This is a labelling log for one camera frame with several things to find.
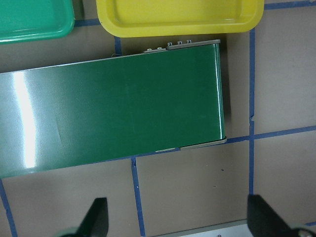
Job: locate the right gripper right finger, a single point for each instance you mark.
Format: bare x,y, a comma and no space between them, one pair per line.
263,221

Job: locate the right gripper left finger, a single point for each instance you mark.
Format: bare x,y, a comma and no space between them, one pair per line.
95,223

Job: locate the green conveyor belt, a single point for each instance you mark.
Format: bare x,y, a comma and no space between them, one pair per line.
80,113

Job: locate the yellow tray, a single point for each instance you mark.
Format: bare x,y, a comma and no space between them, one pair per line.
156,18

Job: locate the green tray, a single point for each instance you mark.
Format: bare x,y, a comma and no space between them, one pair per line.
30,20

